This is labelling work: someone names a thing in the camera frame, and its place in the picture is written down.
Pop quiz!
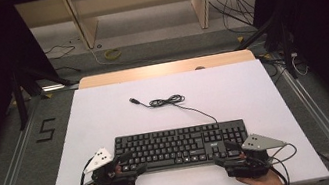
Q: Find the bundle of hanging black cables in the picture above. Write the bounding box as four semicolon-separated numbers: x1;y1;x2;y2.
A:
207;0;261;41

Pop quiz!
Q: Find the right hand-held gripper black cable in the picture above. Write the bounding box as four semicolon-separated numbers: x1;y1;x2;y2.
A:
262;141;304;185

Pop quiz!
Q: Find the thin black cable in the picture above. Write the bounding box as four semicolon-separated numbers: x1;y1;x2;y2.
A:
53;63;83;77

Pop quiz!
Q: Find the black keyboard cable with plug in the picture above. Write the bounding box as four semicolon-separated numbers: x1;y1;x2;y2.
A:
128;84;219;138

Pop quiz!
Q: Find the person's right hand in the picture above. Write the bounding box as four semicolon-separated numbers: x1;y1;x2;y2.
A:
236;168;286;185

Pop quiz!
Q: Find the light wooden table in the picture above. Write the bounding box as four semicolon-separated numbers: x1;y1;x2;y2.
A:
77;48;256;91

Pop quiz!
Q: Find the black computer keyboard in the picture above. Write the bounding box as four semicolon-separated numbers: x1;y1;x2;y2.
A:
111;115;252;179

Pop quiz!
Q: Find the yellow tape roll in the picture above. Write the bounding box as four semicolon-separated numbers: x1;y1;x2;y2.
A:
103;47;123;62

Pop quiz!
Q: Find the white board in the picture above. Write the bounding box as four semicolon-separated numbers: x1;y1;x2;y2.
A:
27;50;329;185

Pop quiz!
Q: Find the black metal stand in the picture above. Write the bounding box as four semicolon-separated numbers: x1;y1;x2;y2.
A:
229;5;300;90
7;58;81;132

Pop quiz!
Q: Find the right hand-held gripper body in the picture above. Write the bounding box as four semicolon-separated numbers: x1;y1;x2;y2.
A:
220;128;291;183

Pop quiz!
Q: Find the short silver metal bar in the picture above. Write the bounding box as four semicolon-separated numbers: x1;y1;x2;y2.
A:
40;81;81;95

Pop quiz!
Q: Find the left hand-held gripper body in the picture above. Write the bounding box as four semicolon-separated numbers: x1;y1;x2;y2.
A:
79;143;139;185

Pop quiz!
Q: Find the looped black cable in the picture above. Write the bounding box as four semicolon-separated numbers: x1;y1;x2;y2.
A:
43;42;78;62

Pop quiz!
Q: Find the tangle of black and white cables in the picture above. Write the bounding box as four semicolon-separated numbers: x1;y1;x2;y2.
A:
257;47;312;84

